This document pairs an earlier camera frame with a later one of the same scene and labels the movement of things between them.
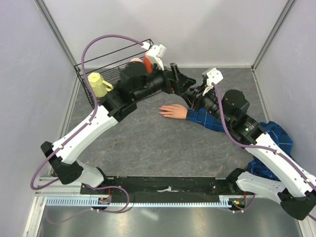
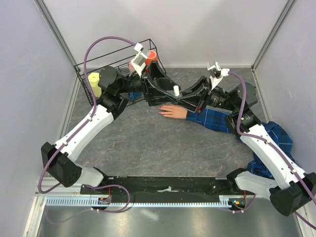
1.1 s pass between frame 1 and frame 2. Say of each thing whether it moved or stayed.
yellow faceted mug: stayed
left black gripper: moved
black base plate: stayed
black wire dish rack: stayed
